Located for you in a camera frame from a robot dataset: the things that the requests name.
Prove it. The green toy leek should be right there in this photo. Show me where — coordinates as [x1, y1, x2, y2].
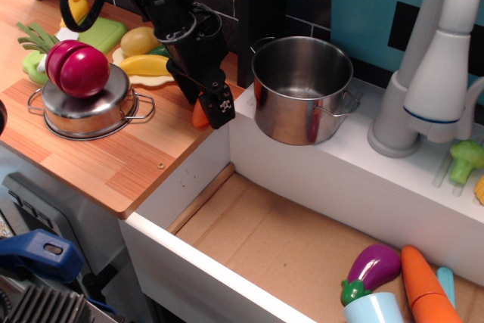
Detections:
[16, 22, 60, 85]

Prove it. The purple toy eggplant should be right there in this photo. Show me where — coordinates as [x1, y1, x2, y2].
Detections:
[340, 244, 402, 306]

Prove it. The light blue toy cup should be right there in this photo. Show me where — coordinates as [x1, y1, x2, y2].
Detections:
[343, 292, 404, 323]

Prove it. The blue clamp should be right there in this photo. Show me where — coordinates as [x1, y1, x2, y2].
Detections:
[1, 229, 84, 283]

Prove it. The yellow toy banana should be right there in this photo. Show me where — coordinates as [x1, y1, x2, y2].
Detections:
[119, 54, 169, 77]

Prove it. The upturned steel pan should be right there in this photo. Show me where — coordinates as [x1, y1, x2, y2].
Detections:
[27, 64, 155, 141]

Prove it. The cream flower-shaped plate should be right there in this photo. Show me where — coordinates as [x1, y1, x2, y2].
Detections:
[113, 47, 174, 87]

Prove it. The tall steel pot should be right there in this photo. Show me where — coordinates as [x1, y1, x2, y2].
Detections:
[251, 36, 361, 145]

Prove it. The small orange toy carrot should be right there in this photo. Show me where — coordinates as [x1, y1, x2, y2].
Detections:
[192, 101, 209, 128]

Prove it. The green toy broccoli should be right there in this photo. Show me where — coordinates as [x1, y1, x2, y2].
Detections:
[450, 140, 483, 185]

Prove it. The grey white toy faucet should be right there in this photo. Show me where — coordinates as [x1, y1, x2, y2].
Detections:
[368, 0, 483, 158]

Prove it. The green toy cucumber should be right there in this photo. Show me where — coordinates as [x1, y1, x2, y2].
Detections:
[148, 45, 170, 57]

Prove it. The large orange toy carrot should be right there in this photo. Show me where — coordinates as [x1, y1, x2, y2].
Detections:
[401, 245, 462, 323]

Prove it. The red toy onion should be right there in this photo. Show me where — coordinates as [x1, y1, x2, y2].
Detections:
[45, 40, 110, 98]

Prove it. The white toy sink basin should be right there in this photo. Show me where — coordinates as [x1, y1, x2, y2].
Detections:
[120, 80, 483, 322]

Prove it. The light blue toy utensil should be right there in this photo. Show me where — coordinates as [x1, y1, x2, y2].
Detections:
[436, 266, 456, 307]

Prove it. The grey toy oven front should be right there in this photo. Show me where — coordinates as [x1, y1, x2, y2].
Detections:
[1, 148, 156, 322]

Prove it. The yellow-handled toy knife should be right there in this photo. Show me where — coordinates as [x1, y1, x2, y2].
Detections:
[56, 0, 89, 41]

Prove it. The yellow toy corn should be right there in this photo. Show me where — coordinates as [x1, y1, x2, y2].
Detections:
[474, 176, 484, 205]

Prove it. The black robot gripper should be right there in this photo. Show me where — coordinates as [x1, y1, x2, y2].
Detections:
[141, 0, 235, 129]

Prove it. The green toy cutting board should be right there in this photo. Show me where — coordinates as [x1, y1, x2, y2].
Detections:
[56, 17, 128, 55]

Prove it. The toy potato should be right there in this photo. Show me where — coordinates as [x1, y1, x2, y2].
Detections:
[120, 26, 160, 57]

